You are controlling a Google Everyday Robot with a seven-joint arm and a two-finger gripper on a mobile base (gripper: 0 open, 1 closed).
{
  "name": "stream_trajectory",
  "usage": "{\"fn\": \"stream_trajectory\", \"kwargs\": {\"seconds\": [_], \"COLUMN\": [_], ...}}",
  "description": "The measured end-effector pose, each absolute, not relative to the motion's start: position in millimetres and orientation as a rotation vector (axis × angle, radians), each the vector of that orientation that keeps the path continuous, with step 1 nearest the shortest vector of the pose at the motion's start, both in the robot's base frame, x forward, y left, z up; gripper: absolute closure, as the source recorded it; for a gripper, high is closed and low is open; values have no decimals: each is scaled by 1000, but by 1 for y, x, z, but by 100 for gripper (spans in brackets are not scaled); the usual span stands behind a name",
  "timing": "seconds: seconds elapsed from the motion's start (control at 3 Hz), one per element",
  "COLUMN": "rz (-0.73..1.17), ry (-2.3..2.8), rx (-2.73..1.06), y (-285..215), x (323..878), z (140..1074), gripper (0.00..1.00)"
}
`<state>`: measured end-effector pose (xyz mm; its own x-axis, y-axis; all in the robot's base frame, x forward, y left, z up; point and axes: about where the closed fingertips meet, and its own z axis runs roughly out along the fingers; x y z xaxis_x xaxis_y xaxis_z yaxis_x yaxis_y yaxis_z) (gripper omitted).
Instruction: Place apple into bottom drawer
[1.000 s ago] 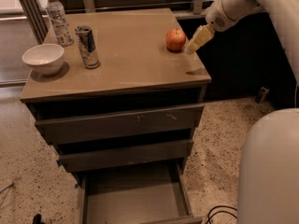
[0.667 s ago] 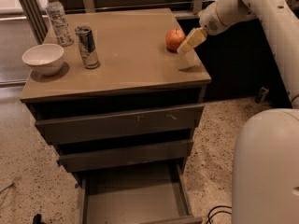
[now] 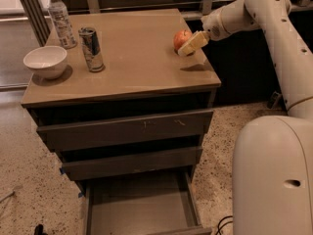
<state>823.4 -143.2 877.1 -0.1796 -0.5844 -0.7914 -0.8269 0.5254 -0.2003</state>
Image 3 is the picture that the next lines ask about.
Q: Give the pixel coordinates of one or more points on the grey drawer cabinet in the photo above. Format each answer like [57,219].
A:
[142,76]

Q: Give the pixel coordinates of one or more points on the red apple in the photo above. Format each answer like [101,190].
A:
[180,38]

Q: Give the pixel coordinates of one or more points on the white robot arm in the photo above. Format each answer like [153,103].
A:
[272,171]

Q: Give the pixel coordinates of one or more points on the clear plastic water bottle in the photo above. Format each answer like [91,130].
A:
[57,10]

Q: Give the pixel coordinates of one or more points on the silver blue drink can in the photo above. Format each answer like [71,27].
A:
[91,49]

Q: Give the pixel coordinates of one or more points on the small black floor device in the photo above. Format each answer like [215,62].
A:
[274,100]

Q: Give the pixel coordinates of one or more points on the bottom open grey drawer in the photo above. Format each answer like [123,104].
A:
[159,202]

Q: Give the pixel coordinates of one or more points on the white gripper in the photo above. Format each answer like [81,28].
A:
[212,25]

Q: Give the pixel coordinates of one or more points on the white ceramic bowl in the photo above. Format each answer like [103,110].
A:
[47,62]

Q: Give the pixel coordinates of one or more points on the middle grey drawer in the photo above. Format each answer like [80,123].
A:
[136,163]

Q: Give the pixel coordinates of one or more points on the black object at bottom edge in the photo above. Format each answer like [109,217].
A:
[39,230]

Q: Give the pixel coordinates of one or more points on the top grey drawer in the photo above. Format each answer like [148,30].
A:
[126,130]

